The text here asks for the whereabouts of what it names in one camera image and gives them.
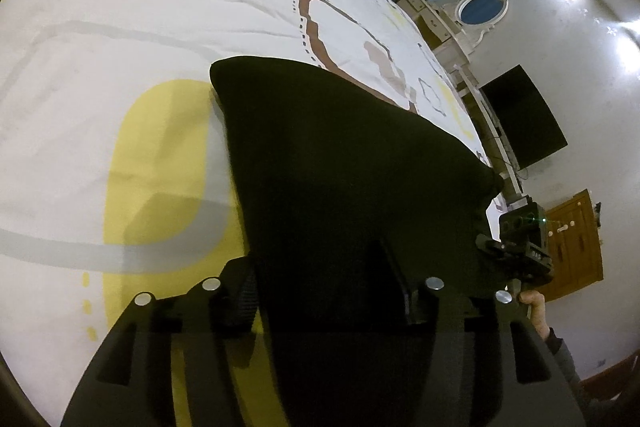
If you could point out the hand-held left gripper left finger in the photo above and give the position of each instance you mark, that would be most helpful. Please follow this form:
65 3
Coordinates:
245 302

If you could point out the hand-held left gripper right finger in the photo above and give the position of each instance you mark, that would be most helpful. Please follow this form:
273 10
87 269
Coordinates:
400 287

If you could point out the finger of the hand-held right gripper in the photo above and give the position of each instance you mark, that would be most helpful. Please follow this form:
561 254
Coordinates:
489 245

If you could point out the black pants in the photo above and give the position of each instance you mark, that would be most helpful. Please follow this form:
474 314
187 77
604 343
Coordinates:
350 157

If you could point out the person's right forearm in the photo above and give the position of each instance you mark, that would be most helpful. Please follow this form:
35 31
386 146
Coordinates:
565 362

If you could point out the person's right hand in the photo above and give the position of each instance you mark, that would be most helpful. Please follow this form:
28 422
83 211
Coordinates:
536 309

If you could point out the wooden door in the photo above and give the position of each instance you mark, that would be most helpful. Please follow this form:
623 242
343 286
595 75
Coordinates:
575 247

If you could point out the white vanity dresser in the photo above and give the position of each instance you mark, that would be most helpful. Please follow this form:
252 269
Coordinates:
450 42

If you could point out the oval vanity mirror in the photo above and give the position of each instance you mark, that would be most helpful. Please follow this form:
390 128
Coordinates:
481 9

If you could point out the patterned white bed sheet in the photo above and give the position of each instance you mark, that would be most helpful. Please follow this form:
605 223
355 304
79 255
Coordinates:
125 57

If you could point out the black wall television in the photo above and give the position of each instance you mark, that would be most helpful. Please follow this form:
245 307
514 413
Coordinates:
525 117

